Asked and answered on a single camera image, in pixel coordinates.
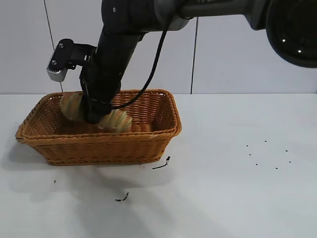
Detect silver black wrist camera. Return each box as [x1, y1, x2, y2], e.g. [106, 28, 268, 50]
[46, 38, 98, 82]

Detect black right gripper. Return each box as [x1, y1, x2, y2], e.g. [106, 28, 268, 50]
[79, 66, 124, 124]

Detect brown woven wicker basket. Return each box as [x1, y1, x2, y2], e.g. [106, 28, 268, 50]
[15, 88, 182, 166]

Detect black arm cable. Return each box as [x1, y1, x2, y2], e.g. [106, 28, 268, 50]
[108, 14, 174, 110]

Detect long striped twisted bread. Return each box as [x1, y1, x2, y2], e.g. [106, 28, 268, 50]
[60, 91, 133, 136]

